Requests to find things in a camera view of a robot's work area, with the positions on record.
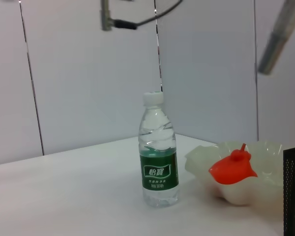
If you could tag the clear water bottle green label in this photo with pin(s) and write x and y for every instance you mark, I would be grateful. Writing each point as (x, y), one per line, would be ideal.
(158, 172)

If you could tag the red pear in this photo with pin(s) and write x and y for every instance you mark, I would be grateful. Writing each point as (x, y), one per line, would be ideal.
(232, 169)

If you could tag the silver marker pen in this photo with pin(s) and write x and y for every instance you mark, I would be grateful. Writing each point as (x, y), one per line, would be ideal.
(277, 41)

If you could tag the translucent green wavy glass plate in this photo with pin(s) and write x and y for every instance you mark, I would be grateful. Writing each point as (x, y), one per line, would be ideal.
(265, 177)

